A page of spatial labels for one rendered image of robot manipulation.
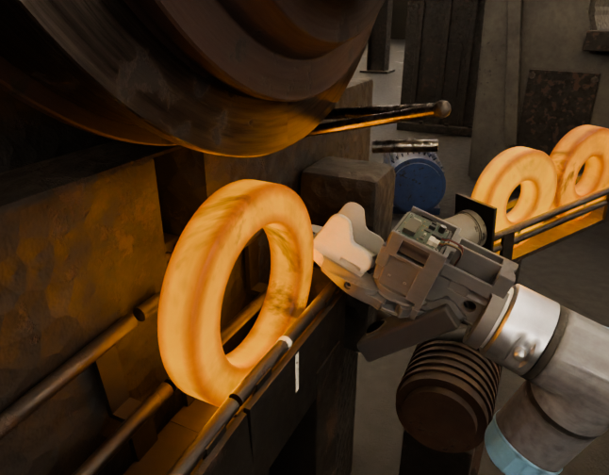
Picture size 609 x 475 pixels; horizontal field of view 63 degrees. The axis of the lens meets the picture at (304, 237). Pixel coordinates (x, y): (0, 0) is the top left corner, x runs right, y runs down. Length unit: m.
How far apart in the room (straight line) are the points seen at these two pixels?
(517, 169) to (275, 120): 0.50
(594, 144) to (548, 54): 2.11
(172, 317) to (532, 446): 0.36
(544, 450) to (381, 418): 0.87
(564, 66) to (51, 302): 2.82
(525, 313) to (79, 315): 0.35
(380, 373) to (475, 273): 1.07
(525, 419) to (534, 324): 0.11
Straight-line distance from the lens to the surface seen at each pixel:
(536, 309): 0.48
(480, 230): 0.75
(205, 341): 0.36
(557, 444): 0.54
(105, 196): 0.36
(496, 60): 3.09
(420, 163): 2.44
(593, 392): 0.49
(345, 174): 0.57
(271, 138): 0.33
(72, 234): 0.35
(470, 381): 0.71
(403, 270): 0.46
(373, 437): 1.34
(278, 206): 0.40
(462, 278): 0.47
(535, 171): 0.82
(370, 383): 1.49
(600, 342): 0.49
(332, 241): 0.49
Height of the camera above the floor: 0.97
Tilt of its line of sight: 25 degrees down
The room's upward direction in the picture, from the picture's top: straight up
